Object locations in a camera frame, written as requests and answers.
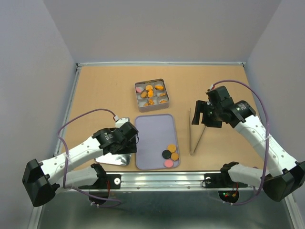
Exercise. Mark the swirl flower cookie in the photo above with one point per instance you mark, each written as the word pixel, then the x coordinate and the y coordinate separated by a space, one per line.
pixel 151 102

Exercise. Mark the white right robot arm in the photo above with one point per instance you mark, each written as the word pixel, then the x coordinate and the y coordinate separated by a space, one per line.
pixel 281 175

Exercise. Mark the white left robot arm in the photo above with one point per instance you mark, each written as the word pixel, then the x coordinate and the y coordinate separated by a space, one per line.
pixel 45 179

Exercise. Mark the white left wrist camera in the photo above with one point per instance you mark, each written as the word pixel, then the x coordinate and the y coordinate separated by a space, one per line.
pixel 121 121

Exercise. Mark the orange fish cookie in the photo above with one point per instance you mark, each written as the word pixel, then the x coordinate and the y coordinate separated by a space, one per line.
pixel 159 87
pixel 150 93

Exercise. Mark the metal tongs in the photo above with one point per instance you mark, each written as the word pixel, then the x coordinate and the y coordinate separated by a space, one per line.
pixel 194 139

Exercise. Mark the lavender plastic tray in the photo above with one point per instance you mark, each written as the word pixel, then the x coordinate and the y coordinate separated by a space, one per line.
pixel 156 132

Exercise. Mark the pink round cookie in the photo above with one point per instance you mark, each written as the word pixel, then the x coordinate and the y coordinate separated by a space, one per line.
pixel 168 163
pixel 138 89

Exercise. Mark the aluminium mounting rail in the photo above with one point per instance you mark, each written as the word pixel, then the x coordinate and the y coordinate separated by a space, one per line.
pixel 161 200

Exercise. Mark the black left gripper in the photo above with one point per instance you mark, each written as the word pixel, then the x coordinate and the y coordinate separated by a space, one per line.
pixel 131 147

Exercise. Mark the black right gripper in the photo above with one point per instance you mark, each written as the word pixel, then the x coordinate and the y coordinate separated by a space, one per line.
pixel 202 105

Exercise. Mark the brown scalloped cookie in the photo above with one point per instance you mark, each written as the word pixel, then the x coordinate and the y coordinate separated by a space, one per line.
pixel 174 156
pixel 149 87

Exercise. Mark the circuit board with leds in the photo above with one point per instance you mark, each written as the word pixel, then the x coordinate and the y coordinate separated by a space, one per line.
pixel 230 197

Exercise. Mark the round dotted biscuit left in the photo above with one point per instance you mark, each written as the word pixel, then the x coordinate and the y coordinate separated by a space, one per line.
pixel 143 94

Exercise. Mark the square cookie tin with cups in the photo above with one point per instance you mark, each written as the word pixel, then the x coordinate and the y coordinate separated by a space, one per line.
pixel 156 98

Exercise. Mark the silver tin lid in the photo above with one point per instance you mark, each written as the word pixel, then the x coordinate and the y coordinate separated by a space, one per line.
pixel 119 160

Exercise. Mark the black sandwich cookie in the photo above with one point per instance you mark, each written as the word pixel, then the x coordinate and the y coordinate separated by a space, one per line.
pixel 166 154

